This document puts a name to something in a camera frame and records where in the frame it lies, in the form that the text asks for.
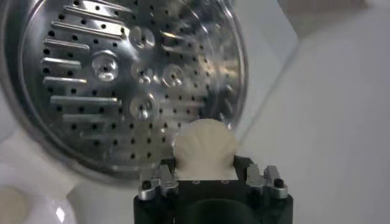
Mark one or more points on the white steamed baozi bun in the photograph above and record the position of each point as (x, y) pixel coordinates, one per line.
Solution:
(204, 146)

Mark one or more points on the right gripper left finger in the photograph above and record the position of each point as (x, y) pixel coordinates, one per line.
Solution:
(164, 182)

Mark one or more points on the cream electric cooker base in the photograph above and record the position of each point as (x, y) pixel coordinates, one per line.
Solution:
(36, 182)

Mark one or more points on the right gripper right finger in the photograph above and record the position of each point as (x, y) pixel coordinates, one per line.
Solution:
(254, 178)

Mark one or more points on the stainless steel steamer basket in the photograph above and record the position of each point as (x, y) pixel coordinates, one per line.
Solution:
(106, 91)

